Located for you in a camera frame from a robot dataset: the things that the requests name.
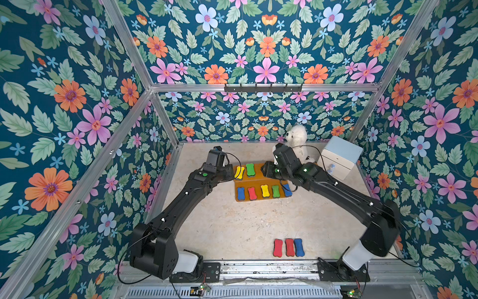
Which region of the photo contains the large cream plush dog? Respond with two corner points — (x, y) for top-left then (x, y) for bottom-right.
(285, 125), (316, 164)

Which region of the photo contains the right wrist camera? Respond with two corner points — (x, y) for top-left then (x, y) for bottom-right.
(273, 143), (301, 169)

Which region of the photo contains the black wall hook rail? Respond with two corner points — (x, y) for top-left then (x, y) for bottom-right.
(224, 83), (303, 93)

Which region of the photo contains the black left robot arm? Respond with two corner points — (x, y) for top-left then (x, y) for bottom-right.
(129, 165), (235, 280)

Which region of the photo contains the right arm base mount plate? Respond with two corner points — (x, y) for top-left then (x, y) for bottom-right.
(317, 258), (370, 283)

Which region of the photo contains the white three drawer cabinet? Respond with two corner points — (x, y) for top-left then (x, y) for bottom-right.
(321, 136), (363, 180)

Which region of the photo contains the orange wooden two-tier shelf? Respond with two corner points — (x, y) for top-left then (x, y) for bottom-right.
(234, 163), (287, 203)

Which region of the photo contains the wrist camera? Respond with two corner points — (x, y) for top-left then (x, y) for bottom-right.
(204, 146), (226, 173)
(273, 143), (301, 169)

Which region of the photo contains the blue eraser shelf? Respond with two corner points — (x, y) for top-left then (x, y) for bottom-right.
(281, 184), (293, 198)
(237, 187), (245, 201)
(294, 239), (305, 257)

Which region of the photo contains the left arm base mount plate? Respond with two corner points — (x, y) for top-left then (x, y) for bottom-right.
(170, 262), (221, 284)

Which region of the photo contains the yellow eraser shelf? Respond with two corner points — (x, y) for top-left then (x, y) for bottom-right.
(234, 166), (245, 181)
(261, 184), (270, 199)

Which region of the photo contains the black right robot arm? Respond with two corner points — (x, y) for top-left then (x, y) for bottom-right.
(261, 161), (401, 271)

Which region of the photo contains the green eraser shelf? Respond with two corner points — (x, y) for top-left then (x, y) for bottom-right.
(246, 163), (256, 178)
(271, 185), (281, 199)

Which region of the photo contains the red eraser shelf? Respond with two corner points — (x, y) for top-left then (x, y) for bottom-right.
(273, 239), (283, 258)
(248, 187), (258, 201)

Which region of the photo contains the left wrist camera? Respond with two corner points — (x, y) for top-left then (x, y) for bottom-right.
(204, 146), (226, 173)

